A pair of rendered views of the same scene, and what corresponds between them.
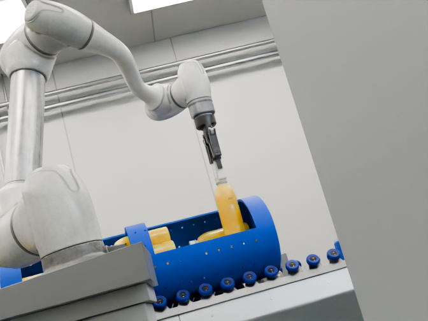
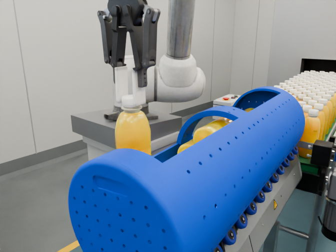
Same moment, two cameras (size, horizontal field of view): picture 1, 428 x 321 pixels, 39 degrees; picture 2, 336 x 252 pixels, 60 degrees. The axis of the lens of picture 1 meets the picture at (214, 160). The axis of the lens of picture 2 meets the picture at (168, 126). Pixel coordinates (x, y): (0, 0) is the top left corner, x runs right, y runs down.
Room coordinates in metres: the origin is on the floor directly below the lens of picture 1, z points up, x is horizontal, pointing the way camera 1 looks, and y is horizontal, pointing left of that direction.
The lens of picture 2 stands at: (2.53, -0.33, 1.44)
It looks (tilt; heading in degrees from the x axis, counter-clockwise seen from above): 18 degrees down; 138
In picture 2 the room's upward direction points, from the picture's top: straight up
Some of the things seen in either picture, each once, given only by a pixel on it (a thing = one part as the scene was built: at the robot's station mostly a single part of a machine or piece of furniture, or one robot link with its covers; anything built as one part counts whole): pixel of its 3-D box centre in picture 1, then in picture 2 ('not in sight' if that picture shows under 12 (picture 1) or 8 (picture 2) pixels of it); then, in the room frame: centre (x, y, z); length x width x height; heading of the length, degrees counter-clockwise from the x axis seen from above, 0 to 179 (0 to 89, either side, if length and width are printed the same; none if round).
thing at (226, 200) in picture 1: (228, 209); (133, 150); (2.07, 0.00, 1.20); 0.07 x 0.07 x 0.19
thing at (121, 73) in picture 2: (220, 169); (121, 84); (2.04, -0.01, 1.34); 0.03 x 0.01 x 0.07; 103
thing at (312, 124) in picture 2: not in sight; (309, 135); (2.04, 0.97, 1.00); 0.07 x 0.07 x 0.19
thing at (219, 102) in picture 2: not in sight; (229, 106); (1.61, 0.95, 1.05); 0.20 x 0.10 x 0.10; 103
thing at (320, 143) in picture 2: not in sight; (320, 154); (2.12, 0.90, 0.95); 0.10 x 0.07 x 0.10; 13
